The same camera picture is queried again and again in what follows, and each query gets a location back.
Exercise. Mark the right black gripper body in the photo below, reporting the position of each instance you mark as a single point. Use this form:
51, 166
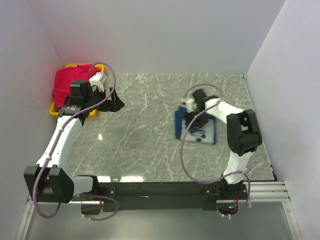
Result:
201, 120

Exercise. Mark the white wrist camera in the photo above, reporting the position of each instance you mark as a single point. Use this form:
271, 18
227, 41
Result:
189, 104
97, 82

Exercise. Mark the black base beam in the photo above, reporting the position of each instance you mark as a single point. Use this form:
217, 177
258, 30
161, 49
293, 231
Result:
166, 195

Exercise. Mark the yellow plastic bin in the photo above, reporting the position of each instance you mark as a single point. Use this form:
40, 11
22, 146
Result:
55, 112

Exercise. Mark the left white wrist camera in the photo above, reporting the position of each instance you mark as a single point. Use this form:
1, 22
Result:
97, 82

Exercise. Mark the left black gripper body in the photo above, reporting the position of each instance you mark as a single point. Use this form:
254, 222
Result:
109, 105

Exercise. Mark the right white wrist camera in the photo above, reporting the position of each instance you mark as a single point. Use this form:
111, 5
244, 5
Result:
189, 104

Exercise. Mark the blue t shirt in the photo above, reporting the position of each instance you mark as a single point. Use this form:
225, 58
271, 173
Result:
203, 135

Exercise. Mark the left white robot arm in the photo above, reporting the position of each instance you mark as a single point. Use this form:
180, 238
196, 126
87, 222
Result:
47, 181

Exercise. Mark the pink t shirt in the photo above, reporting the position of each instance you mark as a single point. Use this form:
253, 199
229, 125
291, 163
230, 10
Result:
63, 82

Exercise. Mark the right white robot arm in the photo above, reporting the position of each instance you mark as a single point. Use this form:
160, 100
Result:
242, 130

